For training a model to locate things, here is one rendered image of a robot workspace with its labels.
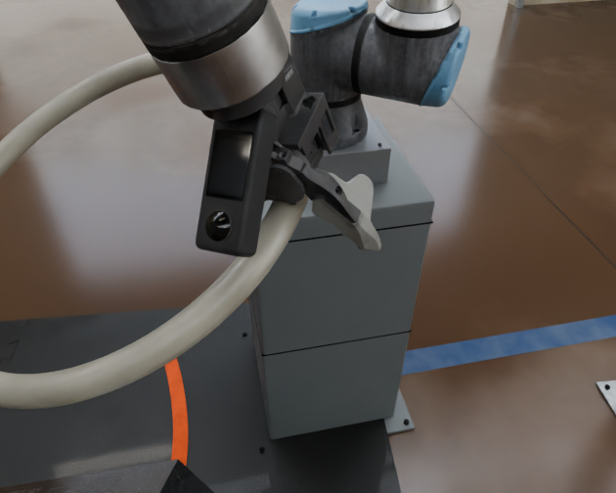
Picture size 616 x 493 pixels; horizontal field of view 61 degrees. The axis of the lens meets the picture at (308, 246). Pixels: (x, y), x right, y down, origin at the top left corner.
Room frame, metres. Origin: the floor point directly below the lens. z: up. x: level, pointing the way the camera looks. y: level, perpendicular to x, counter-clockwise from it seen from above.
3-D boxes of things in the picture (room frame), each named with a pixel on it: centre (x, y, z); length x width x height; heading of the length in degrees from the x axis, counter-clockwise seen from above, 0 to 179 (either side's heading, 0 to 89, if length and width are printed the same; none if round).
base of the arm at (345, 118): (1.06, -0.04, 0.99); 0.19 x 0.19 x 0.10
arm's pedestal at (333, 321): (1.06, -0.04, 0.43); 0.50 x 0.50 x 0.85; 12
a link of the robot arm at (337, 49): (1.06, -0.05, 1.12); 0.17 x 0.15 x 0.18; 65
